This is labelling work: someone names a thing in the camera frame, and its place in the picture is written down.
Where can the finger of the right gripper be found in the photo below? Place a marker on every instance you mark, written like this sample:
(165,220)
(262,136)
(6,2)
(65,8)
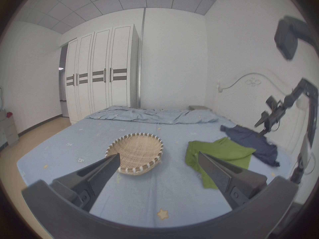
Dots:
(263,118)
(264,132)

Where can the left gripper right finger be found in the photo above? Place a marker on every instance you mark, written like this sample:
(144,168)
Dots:
(224,178)

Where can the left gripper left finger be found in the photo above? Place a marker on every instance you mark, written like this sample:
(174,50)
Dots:
(99,173)

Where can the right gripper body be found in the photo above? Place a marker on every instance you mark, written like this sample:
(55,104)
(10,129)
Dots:
(274,117)

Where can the green shorts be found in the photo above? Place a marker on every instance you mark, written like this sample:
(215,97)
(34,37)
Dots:
(224,150)

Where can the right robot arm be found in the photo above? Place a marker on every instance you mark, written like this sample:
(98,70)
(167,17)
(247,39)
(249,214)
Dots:
(311,113)

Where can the round woven basket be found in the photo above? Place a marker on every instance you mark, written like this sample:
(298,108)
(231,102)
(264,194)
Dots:
(135,150)

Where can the bed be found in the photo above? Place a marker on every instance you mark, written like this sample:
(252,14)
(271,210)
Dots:
(139,190)

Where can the dark blue T-shirt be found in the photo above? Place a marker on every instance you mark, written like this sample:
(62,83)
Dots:
(251,138)

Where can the pale blue quilt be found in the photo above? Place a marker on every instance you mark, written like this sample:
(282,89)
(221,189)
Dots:
(149,114)

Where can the white wardrobe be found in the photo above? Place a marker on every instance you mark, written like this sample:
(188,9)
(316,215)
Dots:
(99,78)

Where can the grey chest of drawers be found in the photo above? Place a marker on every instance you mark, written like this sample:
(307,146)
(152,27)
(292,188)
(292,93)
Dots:
(11,131)

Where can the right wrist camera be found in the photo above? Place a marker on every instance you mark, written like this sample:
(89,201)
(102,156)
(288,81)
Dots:
(271,101)

